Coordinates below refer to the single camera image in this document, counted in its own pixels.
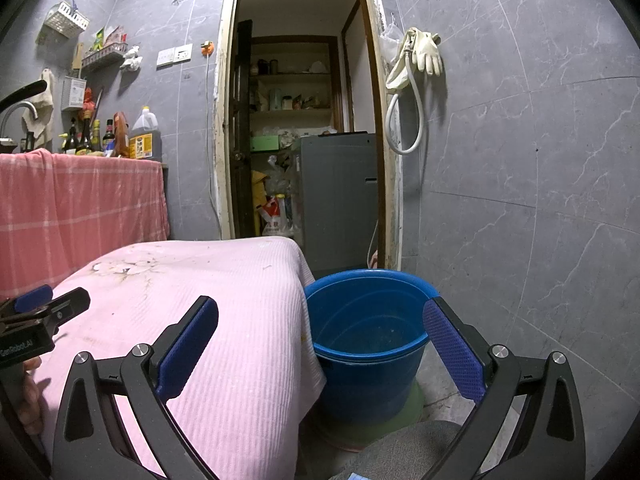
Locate white hose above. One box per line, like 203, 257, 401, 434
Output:
385, 27, 426, 156

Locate metal pan black handle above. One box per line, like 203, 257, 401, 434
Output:
0, 79, 48, 116

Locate white red rice bag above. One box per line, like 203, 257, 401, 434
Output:
259, 195, 296, 237

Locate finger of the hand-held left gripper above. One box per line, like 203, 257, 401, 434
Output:
0, 284, 54, 318
27, 287, 92, 333

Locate beige hanging cloth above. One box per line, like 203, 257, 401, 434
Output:
21, 67, 56, 141

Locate white wall cable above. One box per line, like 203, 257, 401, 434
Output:
204, 55, 221, 221

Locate yellow bag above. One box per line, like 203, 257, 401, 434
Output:
250, 170, 268, 211

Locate pink plaid cloth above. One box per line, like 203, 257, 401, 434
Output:
0, 149, 171, 301

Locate person's left hand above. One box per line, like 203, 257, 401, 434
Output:
17, 355, 47, 436

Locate chrome faucet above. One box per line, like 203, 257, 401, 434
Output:
0, 101, 40, 141

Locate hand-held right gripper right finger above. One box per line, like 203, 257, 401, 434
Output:
422, 296, 587, 480

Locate wooden door frame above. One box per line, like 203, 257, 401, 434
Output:
212, 0, 405, 272

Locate large cooking oil jug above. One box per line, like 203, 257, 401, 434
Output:
129, 106, 163, 162

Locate row of shelf jars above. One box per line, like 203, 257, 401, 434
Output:
252, 87, 331, 111

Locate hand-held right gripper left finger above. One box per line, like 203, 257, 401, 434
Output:
52, 295, 221, 480

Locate white wall box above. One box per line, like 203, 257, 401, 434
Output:
61, 76, 87, 112

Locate cream rubber gloves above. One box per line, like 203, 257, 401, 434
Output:
410, 30, 443, 77

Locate clear hanging plastic bag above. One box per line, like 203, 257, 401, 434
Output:
379, 15, 403, 66

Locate white wall basket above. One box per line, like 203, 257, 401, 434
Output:
42, 1, 92, 38

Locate dark wooden door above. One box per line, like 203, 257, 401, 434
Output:
231, 19, 253, 238

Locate grey wall shelf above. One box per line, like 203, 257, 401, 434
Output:
81, 45, 127, 68

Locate wooden storage shelf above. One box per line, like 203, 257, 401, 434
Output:
248, 36, 341, 133

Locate pink ribbed towel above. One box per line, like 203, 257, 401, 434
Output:
37, 237, 328, 480

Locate blue plastic bucket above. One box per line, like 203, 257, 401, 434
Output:
303, 269, 441, 426

